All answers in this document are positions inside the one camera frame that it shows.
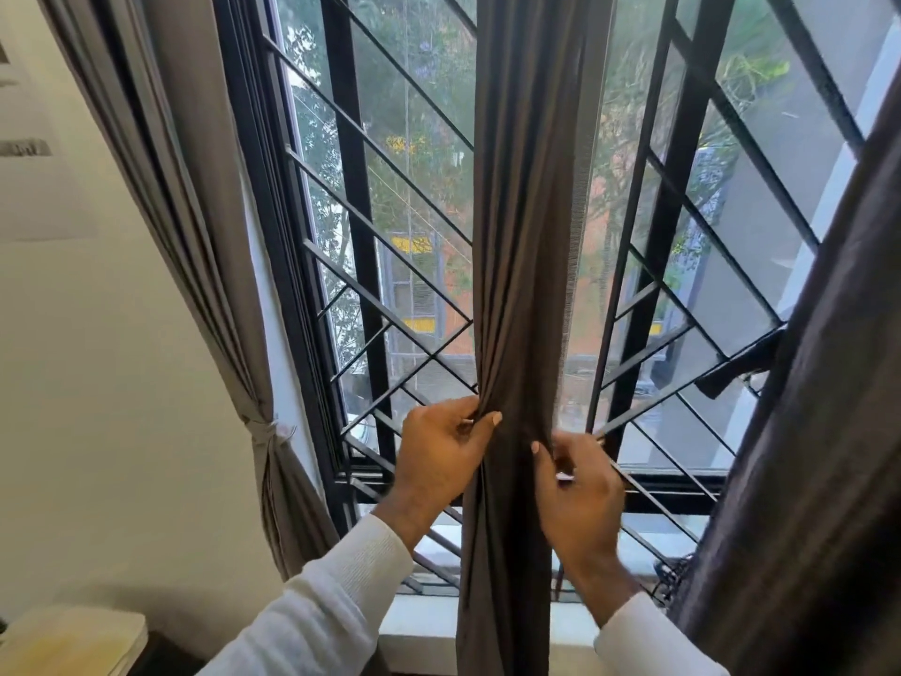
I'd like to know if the person's left hand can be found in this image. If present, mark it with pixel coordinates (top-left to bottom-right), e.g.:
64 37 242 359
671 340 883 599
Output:
371 395 504 555

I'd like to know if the person's right hand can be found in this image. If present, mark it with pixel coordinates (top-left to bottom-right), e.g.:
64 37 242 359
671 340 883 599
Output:
529 430 646 629

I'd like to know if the light grey curtain tie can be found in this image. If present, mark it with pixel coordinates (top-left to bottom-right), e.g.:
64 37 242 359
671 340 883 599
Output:
242 414 297 448

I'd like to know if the dark grey curtain tie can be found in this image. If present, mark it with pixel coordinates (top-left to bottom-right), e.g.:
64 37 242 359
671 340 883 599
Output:
695 329 786 401

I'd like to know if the dark grey curtain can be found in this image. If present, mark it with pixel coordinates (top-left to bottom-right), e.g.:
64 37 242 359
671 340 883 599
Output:
668 62 901 676
455 0 618 676

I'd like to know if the light grey curtain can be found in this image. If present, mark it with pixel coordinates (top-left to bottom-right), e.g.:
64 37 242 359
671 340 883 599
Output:
35 0 341 582

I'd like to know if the person's left forearm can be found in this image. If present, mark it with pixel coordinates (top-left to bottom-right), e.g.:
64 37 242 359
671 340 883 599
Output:
196 513 417 676

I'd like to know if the person's right forearm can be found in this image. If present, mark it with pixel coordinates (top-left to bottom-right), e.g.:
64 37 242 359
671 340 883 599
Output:
593 591 733 676

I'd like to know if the orange brick building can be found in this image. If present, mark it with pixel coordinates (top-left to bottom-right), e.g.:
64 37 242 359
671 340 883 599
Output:
435 203 620 360

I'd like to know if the white printed paper sheet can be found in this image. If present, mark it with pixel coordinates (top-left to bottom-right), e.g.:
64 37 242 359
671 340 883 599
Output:
0 34 99 244

